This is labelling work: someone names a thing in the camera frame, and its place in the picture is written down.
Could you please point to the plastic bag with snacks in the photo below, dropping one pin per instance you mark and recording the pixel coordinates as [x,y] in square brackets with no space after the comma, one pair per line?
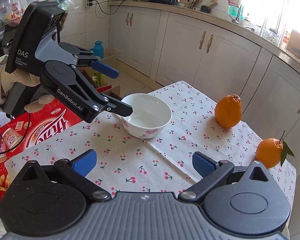
[13,11]

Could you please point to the orange with green leaf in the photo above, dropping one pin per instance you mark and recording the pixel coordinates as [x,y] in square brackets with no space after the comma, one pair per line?
[272,151]

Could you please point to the red snack box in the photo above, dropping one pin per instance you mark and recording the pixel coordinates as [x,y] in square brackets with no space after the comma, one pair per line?
[53,133]

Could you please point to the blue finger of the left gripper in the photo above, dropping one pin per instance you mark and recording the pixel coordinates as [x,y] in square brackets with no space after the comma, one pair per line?
[118,107]
[105,69]

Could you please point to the white gloved left hand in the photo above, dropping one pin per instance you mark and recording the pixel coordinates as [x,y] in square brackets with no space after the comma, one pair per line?
[8,80]

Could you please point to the cherry print tablecloth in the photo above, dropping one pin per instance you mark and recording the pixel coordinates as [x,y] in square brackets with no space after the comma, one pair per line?
[160,164]

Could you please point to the wooden cutting board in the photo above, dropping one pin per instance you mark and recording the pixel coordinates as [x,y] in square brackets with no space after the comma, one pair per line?
[294,44]

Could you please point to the cardboard box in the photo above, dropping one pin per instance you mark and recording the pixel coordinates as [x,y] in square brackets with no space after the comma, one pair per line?
[95,71]

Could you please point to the white kitchen cabinets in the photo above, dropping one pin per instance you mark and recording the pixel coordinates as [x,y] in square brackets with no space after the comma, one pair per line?
[159,44]

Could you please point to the bumpy orange without leaf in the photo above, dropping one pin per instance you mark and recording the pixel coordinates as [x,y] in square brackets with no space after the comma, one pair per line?
[228,111]

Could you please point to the white floral bowl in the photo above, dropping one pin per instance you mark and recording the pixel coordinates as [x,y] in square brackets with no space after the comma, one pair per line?
[150,115]

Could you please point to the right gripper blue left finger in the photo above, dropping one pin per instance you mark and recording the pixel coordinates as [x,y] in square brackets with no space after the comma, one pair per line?
[73,173]

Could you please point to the blue thermos jug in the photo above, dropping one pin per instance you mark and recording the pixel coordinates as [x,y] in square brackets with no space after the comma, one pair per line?
[98,49]

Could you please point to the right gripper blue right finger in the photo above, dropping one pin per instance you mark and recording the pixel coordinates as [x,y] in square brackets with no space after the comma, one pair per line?
[214,174]

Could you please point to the kitchen faucet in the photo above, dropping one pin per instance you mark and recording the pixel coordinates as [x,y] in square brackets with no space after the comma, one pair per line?
[235,4]

